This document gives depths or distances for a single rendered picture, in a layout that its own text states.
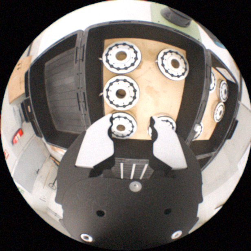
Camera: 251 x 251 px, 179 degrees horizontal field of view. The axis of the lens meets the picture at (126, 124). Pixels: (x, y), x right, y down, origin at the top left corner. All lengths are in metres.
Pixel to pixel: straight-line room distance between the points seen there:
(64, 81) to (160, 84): 0.33
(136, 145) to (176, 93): 0.24
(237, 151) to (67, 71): 3.51
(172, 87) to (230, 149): 3.22
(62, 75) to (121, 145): 0.36
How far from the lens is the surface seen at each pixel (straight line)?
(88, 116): 0.22
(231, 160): 3.39
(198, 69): 0.27
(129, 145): 0.34
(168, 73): 0.26
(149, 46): 0.29
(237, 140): 3.28
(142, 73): 0.28
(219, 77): 0.48
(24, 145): 3.08
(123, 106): 0.26
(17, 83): 2.73
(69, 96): 0.37
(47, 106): 0.49
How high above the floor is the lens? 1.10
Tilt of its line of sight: 57 degrees down
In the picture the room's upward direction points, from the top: 173 degrees counter-clockwise
